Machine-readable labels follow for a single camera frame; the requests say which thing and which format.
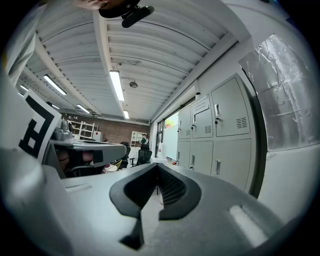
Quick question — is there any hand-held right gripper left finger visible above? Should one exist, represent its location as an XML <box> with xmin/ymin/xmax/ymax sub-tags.
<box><xmin>59</xmin><ymin>162</ymin><xmax>159</xmax><ymax>256</ymax></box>

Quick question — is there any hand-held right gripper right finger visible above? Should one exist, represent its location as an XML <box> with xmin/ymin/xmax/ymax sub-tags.
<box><xmin>143</xmin><ymin>162</ymin><xmax>290</xmax><ymax>256</ymax></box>

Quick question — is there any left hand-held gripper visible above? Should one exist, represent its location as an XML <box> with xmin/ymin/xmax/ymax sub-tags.
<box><xmin>18</xmin><ymin>88</ymin><xmax>128</xmax><ymax>179</ymax></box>

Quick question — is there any grey metal locker cabinet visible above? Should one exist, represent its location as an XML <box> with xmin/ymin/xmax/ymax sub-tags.
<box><xmin>176</xmin><ymin>73</ymin><xmax>260</xmax><ymax>199</ymax></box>

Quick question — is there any white shelving unit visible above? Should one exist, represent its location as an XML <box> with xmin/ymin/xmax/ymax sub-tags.
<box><xmin>65</xmin><ymin>119</ymin><xmax>96</xmax><ymax>141</ymax></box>

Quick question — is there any plastic-wrapped white machine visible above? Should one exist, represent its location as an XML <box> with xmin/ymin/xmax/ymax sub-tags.
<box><xmin>238</xmin><ymin>33</ymin><xmax>318</xmax><ymax>224</ymax></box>

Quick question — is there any person's left hand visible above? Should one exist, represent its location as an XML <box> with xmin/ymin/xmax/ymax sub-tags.
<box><xmin>56</xmin><ymin>149</ymin><xmax>94</xmax><ymax>169</ymax></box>

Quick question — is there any black office chair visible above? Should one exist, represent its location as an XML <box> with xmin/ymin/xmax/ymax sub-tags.
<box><xmin>136</xmin><ymin>144</ymin><xmax>153</xmax><ymax>166</ymax></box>
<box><xmin>120</xmin><ymin>141</ymin><xmax>132</xmax><ymax>169</ymax></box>

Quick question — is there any white arched shelf unit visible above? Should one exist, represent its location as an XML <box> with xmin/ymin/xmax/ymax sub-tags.
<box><xmin>130</xmin><ymin>130</ymin><xmax>149</xmax><ymax>149</ymax></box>

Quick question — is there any glass door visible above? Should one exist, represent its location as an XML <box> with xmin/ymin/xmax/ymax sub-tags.
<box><xmin>156</xmin><ymin>111</ymin><xmax>180</xmax><ymax>161</ymax></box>

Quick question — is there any white paper notice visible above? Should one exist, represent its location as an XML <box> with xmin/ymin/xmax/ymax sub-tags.
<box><xmin>192</xmin><ymin>94</ymin><xmax>211</xmax><ymax>114</ymax></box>

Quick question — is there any person's white shirt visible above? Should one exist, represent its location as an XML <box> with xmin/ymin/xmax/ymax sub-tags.
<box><xmin>5</xmin><ymin>2</ymin><xmax>48</xmax><ymax>79</ymax></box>

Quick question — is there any person's head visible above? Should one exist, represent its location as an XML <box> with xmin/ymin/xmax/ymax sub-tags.
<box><xmin>73</xmin><ymin>0</ymin><xmax>111</xmax><ymax>11</ymax></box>

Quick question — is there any ceiling security camera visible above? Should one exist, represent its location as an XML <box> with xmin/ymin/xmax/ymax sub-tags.
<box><xmin>117</xmin><ymin>60</ymin><xmax>143</xmax><ymax>67</ymax></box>

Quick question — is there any black head-worn camera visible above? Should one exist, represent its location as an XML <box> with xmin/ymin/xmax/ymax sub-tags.
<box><xmin>98</xmin><ymin>0</ymin><xmax>156</xmax><ymax>29</ymax></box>

